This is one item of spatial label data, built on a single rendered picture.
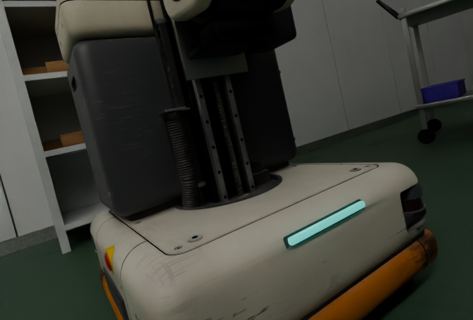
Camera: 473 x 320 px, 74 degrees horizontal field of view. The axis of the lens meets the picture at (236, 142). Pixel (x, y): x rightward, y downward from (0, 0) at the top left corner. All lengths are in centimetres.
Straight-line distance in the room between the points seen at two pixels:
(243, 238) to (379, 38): 394
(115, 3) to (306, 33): 275
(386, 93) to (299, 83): 138
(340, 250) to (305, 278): 9
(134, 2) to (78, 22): 13
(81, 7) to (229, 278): 60
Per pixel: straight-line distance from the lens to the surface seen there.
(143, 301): 47
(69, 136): 196
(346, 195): 62
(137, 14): 80
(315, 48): 343
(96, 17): 78
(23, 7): 198
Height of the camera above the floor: 45
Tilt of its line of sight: 4 degrees down
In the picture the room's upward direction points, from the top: 13 degrees counter-clockwise
